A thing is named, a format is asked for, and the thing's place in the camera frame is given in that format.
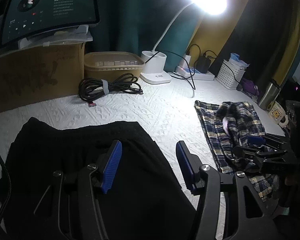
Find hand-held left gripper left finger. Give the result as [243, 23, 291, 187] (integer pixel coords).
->
[18, 140, 123, 240]

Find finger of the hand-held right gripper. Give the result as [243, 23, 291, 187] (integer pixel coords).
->
[237, 134, 289, 150]
[231, 145, 289, 174]

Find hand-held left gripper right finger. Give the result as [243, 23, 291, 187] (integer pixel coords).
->
[175, 141, 278, 240]

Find blue yellow plaid shirt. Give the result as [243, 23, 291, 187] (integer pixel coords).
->
[194, 100, 280, 202]

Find black pants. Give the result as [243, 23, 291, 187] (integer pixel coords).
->
[5, 117, 198, 240]

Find cream bear mug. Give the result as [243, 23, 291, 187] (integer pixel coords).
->
[269, 101, 289, 128]

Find stainless steel tumbler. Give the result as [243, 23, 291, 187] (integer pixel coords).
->
[257, 79, 280, 111]

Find purple cloth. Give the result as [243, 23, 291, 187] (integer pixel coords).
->
[240, 77, 260, 97]

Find white textured tablecloth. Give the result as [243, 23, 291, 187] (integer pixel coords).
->
[0, 76, 290, 240]

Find white perforated basket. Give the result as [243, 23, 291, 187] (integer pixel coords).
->
[216, 59, 246, 90]

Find yellow curtain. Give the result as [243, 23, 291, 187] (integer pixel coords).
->
[190, 0, 257, 65]
[272, 2, 300, 85]

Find pack of blue face masks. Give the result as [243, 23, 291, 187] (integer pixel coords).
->
[229, 52, 250, 68]

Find white power strip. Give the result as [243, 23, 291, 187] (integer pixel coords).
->
[175, 65, 215, 81]

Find black charger adapter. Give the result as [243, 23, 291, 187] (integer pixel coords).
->
[195, 56, 212, 73]

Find tan lidded plastic container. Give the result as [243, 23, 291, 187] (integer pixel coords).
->
[84, 52, 145, 80]

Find white desk lamp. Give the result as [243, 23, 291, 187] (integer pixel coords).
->
[140, 0, 227, 83]

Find brown cardboard box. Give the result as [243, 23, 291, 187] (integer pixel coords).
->
[0, 41, 86, 113]

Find teal curtain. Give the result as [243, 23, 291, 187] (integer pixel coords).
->
[90, 0, 200, 73]

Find tablet with lit screen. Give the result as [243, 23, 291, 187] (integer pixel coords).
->
[0, 0, 100, 48]

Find black charger cable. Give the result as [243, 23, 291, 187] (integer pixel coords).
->
[204, 50, 242, 83]

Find coiled black cable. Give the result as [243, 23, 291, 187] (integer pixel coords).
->
[78, 73, 143, 107]

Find black lamp cable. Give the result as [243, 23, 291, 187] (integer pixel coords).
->
[143, 51, 197, 90]

